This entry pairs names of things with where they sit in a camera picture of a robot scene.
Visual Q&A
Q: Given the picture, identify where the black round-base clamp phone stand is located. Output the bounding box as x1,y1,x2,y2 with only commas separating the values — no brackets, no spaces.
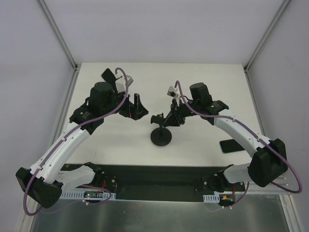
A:
150,113,172,146

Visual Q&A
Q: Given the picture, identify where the black smartphone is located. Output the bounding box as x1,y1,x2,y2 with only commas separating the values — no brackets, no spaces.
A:
219,139,245,154
101,68,116,84

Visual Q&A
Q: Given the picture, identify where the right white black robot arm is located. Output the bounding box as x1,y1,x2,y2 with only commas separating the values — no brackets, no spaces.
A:
163,82,289,191

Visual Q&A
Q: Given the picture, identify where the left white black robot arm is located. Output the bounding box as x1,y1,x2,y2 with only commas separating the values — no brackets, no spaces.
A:
16,82,149,208

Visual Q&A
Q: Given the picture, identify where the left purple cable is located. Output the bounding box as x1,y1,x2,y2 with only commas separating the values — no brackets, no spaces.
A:
23,67,128,216

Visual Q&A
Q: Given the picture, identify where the purple cable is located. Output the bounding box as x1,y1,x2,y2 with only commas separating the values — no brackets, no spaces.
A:
23,67,128,216
175,81,302,210

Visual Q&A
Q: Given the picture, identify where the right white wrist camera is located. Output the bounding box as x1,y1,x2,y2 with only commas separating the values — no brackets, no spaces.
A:
167,86,179,99

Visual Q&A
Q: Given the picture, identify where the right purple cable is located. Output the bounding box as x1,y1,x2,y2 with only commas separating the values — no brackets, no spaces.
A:
175,81,302,210

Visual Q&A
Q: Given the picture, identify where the right aluminium frame post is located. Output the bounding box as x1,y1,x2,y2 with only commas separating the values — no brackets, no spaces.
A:
243,0,292,73

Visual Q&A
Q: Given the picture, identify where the aluminium frame post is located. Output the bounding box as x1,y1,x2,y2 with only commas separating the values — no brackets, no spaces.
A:
243,0,292,73
36,0,78,70

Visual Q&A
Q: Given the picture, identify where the left aluminium frame post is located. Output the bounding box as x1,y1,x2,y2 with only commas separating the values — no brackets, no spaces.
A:
36,0,78,70

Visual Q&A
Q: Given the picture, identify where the right white slotted cable duct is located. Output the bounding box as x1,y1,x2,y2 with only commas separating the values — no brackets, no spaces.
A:
203,193,220,203

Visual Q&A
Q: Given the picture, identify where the white slotted cable duct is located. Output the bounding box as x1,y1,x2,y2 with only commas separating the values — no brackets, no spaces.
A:
60,190,116,201
203,193,220,203

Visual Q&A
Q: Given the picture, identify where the left white slotted cable duct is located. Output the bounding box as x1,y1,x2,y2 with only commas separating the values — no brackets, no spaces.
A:
60,190,116,201

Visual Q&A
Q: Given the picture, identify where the front aluminium rail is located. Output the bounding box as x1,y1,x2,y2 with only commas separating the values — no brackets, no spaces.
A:
268,175,290,195

